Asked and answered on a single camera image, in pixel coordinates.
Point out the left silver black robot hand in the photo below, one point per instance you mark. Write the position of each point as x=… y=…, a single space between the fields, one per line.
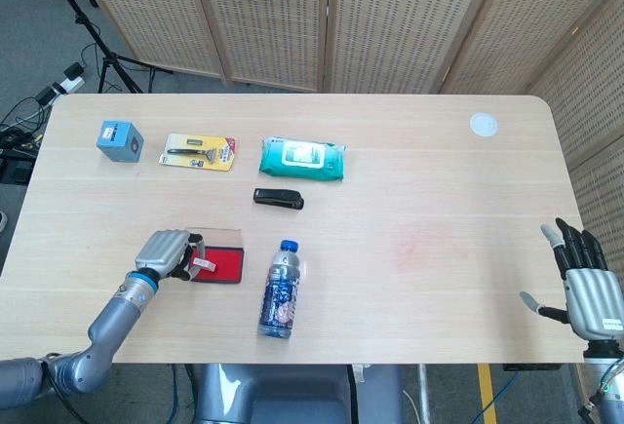
x=161 y=251

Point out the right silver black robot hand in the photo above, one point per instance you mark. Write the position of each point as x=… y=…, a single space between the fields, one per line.
x=592 y=302

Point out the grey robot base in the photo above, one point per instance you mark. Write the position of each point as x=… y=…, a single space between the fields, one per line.
x=292 y=395

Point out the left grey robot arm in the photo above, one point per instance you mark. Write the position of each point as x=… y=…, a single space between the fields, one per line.
x=117 y=312

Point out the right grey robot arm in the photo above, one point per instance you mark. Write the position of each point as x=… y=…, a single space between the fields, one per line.
x=612 y=404

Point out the red ink pad clear lid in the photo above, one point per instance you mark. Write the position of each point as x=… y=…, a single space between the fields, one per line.
x=226 y=263

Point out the razor in yellow blister pack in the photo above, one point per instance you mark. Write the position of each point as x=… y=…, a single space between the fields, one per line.
x=200 y=151

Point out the blue cardboard box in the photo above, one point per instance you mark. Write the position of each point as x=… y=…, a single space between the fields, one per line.
x=114 y=139

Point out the blue drink bottle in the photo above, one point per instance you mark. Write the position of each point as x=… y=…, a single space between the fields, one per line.
x=280 y=292

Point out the black stapler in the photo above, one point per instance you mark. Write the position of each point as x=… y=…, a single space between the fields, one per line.
x=278 y=198

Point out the black floor equipment box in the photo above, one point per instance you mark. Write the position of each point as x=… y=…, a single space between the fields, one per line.
x=14 y=168

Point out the green wet wipes pack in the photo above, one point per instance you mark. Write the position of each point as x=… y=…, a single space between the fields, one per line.
x=302 y=158

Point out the white power strip with plugs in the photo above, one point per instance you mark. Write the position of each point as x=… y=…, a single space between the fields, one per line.
x=70 y=85

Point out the black tripod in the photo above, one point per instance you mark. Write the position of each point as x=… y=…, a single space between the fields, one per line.
x=108 y=61

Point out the wooden perforated screen panel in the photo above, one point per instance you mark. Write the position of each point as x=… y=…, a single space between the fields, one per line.
x=585 y=102
x=526 y=29
x=146 y=5
x=273 y=14
x=400 y=19

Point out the white round grommet cap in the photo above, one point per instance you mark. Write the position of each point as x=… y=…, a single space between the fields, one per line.
x=484 y=125

